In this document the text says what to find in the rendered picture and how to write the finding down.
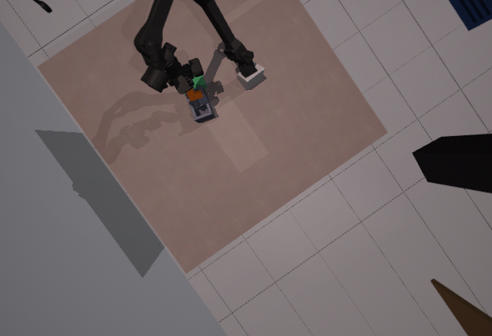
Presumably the orange l-shaped part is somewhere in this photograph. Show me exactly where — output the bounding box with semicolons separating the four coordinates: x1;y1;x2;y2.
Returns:
186;88;203;101

